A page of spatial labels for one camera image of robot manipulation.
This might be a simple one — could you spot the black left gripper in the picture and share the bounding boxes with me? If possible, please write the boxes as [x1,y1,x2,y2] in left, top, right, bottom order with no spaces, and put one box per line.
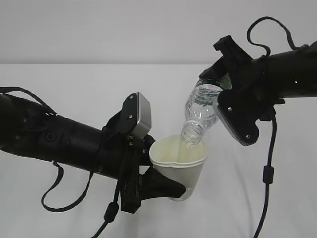
[118,134,186,213]

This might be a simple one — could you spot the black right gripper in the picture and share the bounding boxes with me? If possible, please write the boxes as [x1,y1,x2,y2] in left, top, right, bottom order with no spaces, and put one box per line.
[199,35,277,121]

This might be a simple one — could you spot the white paper cup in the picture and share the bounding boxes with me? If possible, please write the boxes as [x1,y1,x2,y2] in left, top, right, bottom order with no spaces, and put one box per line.
[149,134,209,201]

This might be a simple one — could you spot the clear water bottle green label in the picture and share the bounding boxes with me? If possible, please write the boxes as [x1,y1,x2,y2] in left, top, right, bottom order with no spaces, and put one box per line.
[181,75,232,146]

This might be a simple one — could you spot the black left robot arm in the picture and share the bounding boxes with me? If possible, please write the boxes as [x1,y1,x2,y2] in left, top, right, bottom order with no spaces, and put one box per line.
[0,92,186,213]

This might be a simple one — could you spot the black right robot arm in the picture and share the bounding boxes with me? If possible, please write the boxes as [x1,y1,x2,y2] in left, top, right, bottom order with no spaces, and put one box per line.
[197,35,317,124]

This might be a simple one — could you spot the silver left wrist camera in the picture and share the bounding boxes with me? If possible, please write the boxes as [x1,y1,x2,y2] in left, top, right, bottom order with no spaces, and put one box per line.
[117,92,152,139]

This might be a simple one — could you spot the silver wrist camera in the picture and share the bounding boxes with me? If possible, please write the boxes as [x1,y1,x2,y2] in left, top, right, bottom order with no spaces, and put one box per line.
[214,89,259,146]
[117,92,152,139]

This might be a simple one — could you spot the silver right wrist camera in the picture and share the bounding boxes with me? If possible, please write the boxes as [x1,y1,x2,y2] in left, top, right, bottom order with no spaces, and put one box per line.
[214,89,259,146]

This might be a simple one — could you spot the black left camera cable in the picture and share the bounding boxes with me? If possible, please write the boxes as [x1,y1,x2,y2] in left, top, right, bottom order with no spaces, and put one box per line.
[0,86,119,238]

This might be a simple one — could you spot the black camera cable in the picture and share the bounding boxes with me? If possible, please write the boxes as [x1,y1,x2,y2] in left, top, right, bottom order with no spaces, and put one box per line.
[247,16,310,238]
[0,86,119,238]

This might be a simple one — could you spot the black right camera cable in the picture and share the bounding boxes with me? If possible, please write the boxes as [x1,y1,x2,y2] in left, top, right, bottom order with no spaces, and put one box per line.
[247,16,310,238]

